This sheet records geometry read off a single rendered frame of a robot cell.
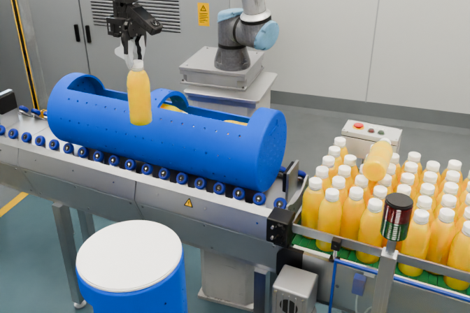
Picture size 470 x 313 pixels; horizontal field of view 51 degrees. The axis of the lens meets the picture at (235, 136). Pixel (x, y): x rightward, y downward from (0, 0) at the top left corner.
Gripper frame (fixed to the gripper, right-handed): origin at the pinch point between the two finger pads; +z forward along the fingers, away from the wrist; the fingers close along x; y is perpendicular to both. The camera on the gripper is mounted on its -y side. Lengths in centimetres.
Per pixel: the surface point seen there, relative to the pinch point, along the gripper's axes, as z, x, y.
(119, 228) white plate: 38.9, 28.0, -12.7
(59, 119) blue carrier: 31, -5, 43
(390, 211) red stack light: 18, 13, -82
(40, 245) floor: 141, -37, 114
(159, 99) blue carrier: 18.7, -16.4, 4.9
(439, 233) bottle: 36, -11, -93
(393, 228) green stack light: 22, 13, -84
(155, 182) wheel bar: 49, -10, 4
